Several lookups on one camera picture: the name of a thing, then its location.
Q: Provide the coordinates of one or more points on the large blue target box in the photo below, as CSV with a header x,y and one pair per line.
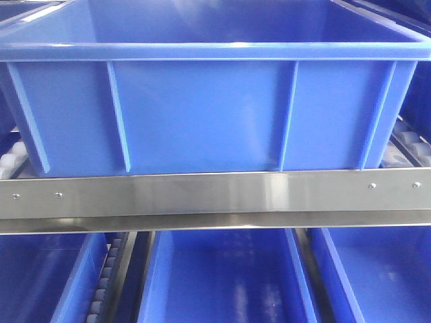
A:
x,y
105,88

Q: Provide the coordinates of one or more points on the blue bin lower middle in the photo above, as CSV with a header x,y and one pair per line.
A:
x,y
227,275

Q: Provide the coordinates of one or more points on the blue bin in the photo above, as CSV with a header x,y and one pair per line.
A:
x,y
50,277
227,275
375,274

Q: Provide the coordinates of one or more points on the lower steel rack bar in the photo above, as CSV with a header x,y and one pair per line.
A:
x,y
244,200

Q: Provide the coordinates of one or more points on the lower roller track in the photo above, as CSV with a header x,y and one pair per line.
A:
x,y
106,300

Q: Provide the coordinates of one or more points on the blue bin lower right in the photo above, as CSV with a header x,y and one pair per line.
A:
x,y
375,274

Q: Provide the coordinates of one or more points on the blue bin lower left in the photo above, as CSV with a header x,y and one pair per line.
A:
x,y
50,277

